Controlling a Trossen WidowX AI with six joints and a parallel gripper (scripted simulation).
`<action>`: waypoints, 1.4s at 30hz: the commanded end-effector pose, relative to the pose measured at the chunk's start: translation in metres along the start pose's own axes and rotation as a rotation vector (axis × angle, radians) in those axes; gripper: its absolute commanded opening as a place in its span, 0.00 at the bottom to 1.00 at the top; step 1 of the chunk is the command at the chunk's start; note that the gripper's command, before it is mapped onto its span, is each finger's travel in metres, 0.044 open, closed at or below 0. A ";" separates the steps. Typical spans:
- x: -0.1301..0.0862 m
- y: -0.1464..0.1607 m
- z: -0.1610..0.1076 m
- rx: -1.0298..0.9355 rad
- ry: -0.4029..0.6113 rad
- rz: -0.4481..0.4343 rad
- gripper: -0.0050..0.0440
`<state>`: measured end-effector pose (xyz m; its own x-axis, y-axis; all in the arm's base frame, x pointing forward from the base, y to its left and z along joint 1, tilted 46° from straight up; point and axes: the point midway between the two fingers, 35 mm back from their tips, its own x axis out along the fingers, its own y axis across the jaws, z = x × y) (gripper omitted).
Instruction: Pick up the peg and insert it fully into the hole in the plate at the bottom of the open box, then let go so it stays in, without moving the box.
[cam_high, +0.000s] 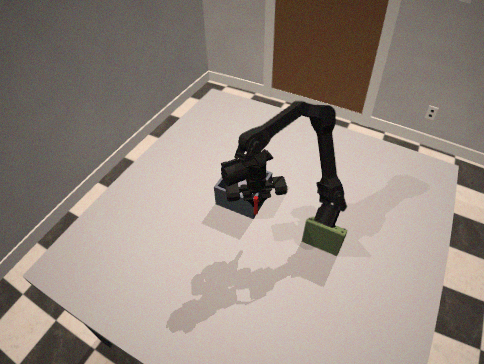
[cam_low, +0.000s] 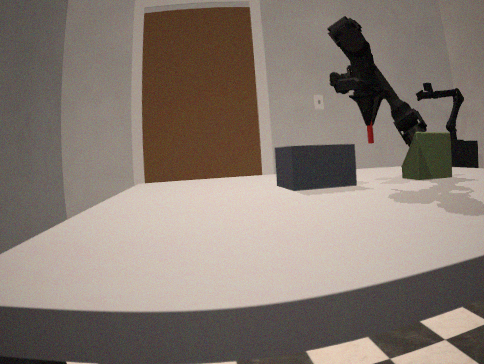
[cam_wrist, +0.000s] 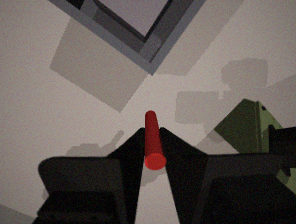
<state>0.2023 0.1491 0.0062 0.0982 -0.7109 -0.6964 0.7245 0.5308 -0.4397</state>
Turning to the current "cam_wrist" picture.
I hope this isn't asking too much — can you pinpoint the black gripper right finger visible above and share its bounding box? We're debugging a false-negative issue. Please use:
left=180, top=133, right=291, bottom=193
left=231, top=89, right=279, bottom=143
left=160, top=127, right=282, bottom=224

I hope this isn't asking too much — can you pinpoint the red peg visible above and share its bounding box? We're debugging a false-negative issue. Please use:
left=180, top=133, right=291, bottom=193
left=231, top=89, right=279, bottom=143
left=145, top=110, right=166, bottom=170

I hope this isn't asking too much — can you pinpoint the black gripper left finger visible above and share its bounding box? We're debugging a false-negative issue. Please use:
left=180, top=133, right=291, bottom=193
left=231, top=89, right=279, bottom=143
left=38, top=128, right=145, bottom=224

